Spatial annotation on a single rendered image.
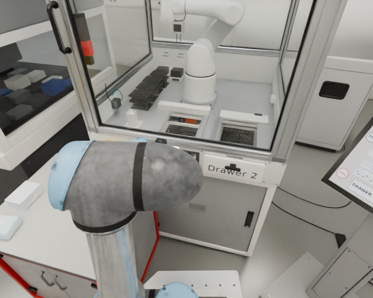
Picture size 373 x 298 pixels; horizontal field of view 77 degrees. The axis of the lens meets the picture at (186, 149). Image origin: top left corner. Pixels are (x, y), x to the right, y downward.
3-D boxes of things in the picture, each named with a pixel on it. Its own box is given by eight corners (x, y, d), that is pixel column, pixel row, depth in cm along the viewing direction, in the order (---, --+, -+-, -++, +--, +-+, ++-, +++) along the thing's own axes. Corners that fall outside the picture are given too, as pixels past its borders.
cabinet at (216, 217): (252, 263, 165) (282, 187, 114) (119, 230, 185) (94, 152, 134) (256, 171, 236) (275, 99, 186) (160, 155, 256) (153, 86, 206)
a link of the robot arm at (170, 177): (216, 137, 35) (194, 164, 84) (143, 135, 35) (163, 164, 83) (216, 216, 33) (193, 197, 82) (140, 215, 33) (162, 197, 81)
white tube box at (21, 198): (24, 211, 108) (19, 204, 104) (9, 207, 110) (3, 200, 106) (44, 190, 117) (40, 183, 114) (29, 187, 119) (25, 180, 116)
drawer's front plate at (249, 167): (260, 182, 114) (265, 166, 107) (202, 172, 120) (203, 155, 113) (260, 180, 115) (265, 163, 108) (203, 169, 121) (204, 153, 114)
